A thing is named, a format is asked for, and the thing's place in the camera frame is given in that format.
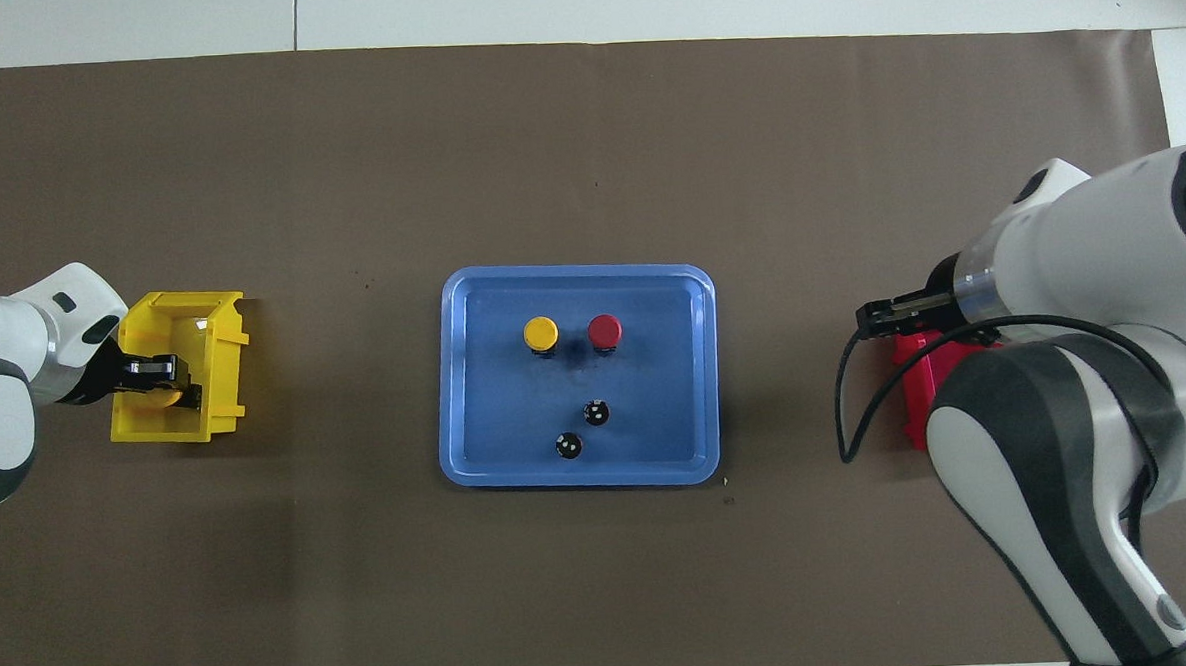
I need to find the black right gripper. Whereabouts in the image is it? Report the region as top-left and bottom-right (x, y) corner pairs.
(855, 255), (964, 340)

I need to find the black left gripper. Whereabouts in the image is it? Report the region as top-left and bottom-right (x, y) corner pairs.
(53, 335), (204, 417)

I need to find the brown table mat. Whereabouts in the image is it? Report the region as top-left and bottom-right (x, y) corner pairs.
(0, 12), (1186, 666)

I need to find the blue plastic tray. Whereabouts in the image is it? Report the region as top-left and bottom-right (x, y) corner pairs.
(430, 256), (725, 497)

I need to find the yellow plastic bin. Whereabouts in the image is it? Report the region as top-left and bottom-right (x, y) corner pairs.
(104, 288), (256, 448)

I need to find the red push button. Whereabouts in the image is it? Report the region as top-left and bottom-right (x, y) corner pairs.
(586, 313), (625, 356)

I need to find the red plastic bin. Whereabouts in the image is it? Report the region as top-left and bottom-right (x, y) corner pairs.
(890, 325), (1009, 453)

